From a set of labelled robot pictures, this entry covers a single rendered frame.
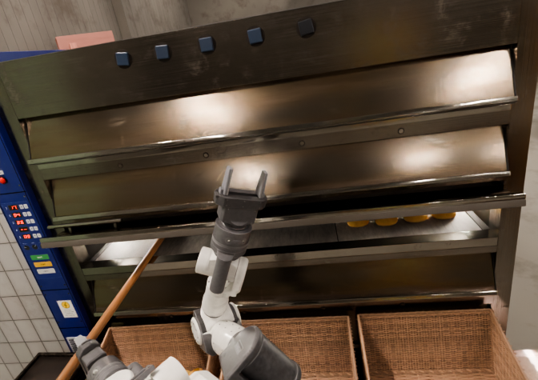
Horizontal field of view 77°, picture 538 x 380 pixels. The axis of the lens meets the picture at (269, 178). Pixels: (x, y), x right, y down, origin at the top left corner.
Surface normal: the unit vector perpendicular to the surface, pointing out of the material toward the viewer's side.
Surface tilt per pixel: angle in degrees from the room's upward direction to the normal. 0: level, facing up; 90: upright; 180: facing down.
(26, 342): 90
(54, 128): 70
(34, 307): 90
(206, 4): 90
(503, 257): 90
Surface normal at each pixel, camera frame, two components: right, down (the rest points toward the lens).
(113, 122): -0.14, 0.04
